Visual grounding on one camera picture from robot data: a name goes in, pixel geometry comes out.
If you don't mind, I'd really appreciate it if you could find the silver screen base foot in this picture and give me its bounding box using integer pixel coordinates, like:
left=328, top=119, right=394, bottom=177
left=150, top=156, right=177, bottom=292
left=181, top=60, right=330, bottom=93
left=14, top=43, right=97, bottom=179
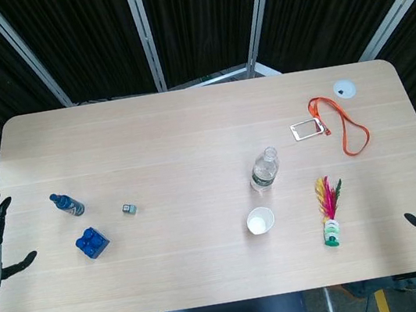
left=166, top=57, right=283, bottom=92

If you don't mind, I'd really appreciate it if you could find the silver table leg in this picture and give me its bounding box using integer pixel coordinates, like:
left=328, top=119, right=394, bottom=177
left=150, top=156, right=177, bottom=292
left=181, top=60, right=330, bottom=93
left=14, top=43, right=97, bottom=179
left=322, top=285, right=337, bottom=312

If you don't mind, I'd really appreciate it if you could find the orange lanyard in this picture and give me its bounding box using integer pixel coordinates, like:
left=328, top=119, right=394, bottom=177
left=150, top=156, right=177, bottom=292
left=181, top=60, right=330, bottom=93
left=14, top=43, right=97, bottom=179
left=306, top=89, right=374, bottom=162

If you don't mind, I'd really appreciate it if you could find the clear plastic water bottle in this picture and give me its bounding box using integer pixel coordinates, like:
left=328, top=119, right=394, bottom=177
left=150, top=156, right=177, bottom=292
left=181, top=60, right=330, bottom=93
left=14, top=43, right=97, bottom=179
left=245, top=145, right=285, bottom=195

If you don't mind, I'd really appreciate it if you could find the small grey-green cube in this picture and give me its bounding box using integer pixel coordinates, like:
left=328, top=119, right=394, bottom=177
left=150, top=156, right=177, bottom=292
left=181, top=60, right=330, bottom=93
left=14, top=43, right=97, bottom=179
left=121, top=202, right=139, bottom=217

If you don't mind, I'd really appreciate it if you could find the small blue bottle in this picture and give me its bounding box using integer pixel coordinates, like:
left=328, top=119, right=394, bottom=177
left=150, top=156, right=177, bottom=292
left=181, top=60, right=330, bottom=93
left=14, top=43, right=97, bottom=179
left=48, top=188, right=87, bottom=222

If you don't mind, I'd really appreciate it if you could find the colourful feather shuttlecock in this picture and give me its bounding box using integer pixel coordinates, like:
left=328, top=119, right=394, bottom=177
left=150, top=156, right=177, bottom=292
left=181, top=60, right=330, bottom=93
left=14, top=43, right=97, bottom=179
left=312, top=173, right=353, bottom=250

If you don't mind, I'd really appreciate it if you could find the blue toy brick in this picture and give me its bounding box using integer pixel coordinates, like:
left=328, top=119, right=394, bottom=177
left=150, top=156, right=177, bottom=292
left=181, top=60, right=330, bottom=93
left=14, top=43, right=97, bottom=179
left=73, top=224, right=113, bottom=262

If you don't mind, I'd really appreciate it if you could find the clear badge holder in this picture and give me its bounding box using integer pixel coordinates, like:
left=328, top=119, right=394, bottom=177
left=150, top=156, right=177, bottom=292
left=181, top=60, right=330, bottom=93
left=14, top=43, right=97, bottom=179
left=289, top=117, right=327, bottom=143

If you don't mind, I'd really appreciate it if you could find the white paper cup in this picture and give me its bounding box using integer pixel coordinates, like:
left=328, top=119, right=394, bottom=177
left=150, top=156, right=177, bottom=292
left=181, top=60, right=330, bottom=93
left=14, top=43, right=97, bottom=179
left=244, top=204, right=278, bottom=237

